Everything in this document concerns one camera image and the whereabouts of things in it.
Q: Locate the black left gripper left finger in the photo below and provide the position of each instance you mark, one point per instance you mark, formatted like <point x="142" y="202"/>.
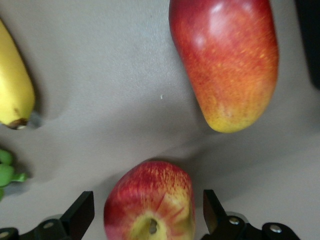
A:
<point x="77" y="217"/>

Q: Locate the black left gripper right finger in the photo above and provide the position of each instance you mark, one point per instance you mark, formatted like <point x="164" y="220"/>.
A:
<point x="215" y="217"/>

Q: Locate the red yellow apple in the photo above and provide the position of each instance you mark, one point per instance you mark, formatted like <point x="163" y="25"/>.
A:
<point x="150" y="197"/>

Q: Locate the yellow banana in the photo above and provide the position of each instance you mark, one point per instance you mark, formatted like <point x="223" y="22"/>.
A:
<point x="12" y="82"/>

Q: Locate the black plastic box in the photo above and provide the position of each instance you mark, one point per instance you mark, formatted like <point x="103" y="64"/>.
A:
<point x="311" y="37"/>

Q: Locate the dark purple mangosteen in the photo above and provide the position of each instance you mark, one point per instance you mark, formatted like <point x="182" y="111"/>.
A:
<point x="6" y="172"/>

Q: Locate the red orange mango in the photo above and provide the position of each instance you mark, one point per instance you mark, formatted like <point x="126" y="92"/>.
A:
<point x="227" y="65"/>

